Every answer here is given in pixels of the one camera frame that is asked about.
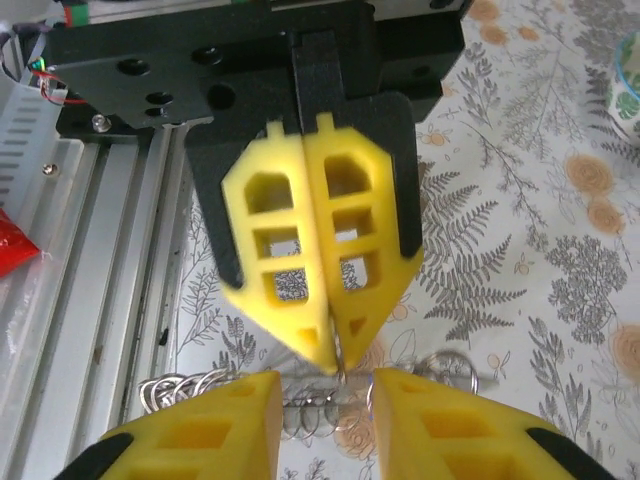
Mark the slotted metal strip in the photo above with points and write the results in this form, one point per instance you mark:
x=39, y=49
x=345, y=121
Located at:
x=25, y=145

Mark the red snack packet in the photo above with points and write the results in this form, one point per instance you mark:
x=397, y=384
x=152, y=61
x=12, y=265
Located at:
x=12, y=245

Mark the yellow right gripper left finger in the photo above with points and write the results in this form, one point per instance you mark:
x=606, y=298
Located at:
x=200, y=440

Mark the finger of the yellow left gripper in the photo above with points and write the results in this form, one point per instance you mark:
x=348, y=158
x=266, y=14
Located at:
x=390, y=240
x=310, y=280

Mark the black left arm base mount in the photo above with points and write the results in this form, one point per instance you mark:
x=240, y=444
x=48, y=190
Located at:
x=100, y=80

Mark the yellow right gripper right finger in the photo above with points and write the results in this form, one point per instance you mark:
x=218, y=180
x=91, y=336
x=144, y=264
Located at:
x=450, y=440

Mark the aluminium mounting rail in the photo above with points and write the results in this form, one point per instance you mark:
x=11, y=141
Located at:
x=125, y=250

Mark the leaf pattern bowl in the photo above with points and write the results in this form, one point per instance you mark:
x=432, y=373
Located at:
x=625, y=90

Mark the floral tablecloth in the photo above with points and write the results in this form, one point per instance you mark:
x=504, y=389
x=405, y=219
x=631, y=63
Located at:
x=500, y=225

